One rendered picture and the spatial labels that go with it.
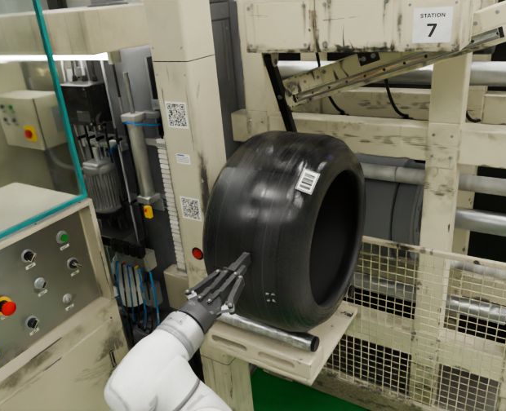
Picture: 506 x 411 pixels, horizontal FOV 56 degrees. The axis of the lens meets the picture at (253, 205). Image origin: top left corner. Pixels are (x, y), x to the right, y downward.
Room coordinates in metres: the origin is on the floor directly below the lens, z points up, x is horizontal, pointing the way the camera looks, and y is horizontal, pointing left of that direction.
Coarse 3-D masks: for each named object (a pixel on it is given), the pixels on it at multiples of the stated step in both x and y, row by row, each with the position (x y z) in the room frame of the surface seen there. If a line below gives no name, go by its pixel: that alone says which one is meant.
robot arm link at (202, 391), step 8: (200, 384) 0.68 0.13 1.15; (200, 392) 0.66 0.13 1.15; (208, 392) 0.67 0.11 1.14; (192, 400) 0.64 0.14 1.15; (200, 400) 0.64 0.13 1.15; (208, 400) 0.64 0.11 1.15; (216, 400) 0.65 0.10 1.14; (184, 408) 0.63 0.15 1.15; (192, 408) 0.63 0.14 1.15; (200, 408) 0.62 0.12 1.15; (208, 408) 0.62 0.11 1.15; (216, 408) 0.62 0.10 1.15; (224, 408) 0.64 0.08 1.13
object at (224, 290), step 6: (234, 276) 0.91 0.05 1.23; (228, 282) 0.89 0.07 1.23; (234, 282) 0.90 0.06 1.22; (222, 288) 0.87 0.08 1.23; (228, 288) 0.88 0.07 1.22; (216, 294) 0.85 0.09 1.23; (222, 294) 0.86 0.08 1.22; (228, 294) 0.88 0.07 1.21; (210, 300) 0.83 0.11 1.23; (222, 300) 0.86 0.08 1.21
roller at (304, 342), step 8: (224, 320) 1.19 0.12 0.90; (232, 320) 1.17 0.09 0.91; (240, 320) 1.16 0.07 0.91; (248, 320) 1.15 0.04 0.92; (248, 328) 1.14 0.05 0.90; (256, 328) 1.13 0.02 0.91; (264, 328) 1.11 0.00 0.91; (272, 328) 1.11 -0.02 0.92; (272, 336) 1.10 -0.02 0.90; (280, 336) 1.08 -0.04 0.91; (288, 336) 1.07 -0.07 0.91; (296, 336) 1.06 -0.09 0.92; (304, 336) 1.06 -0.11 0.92; (312, 336) 1.05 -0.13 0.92; (296, 344) 1.05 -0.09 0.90; (304, 344) 1.04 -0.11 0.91; (312, 344) 1.03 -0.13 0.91
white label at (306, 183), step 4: (304, 172) 1.06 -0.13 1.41; (308, 172) 1.06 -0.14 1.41; (312, 172) 1.06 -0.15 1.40; (300, 176) 1.06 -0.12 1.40; (304, 176) 1.06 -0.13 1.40; (308, 176) 1.06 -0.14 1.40; (312, 176) 1.06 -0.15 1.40; (316, 176) 1.05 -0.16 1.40; (300, 180) 1.05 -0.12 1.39; (304, 180) 1.05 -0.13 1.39; (308, 180) 1.05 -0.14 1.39; (312, 180) 1.05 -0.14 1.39; (316, 180) 1.05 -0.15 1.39; (300, 184) 1.04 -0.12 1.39; (304, 184) 1.04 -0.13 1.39; (308, 184) 1.04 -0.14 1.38; (312, 184) 1.04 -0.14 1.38; (296, 188) 1.03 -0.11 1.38; (300, 188) 1.03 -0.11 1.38; (304, 188) 1.03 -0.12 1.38; (308, 188) 1.03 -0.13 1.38; (312, 188) 1.03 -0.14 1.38; (308, 192) 1.02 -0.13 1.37
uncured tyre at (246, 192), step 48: (288, 144) 1.18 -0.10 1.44; (336, 144) 1.21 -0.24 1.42; (240, 192) 1.08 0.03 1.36; (288, 192) 1.03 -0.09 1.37; (336, 192) 1.43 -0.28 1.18; (240, 240) 1.02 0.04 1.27; (288, 240) 0.97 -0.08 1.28; (336, 240) 1.39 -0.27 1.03; (288, 288) 0.95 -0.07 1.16; (336, 288) 1.19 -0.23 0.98
